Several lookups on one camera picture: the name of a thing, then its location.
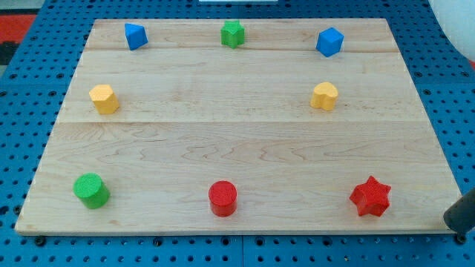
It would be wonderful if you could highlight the red star block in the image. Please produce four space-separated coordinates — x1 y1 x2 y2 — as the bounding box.
350 176 391 217

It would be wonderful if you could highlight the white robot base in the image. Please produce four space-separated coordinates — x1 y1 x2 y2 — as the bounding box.
429 0 474 62

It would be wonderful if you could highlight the green star block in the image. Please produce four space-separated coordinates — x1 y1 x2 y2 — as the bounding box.
220 20 245 49

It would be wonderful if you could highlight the yellow hexagon block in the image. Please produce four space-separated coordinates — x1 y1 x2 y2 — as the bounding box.
89 84 119 115

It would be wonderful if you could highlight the red cylinder block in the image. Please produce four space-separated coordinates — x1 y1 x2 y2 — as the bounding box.
209 180 238 217

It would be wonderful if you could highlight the wooden board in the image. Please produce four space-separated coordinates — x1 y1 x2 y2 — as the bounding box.
16 19 460 236

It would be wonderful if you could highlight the yellow heart block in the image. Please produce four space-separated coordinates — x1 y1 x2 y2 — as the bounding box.
310 82 338 111

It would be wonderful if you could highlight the blue cube block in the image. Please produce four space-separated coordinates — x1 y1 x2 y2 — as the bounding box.
315 27 344 57

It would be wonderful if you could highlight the blue triangular prism block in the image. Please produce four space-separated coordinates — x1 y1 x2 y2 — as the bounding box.
125 23 148 50

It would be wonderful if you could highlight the green cylinder block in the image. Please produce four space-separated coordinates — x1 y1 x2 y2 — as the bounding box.
73 173 111 209

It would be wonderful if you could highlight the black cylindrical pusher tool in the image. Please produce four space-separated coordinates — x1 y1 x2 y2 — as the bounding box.
443 188 474 244

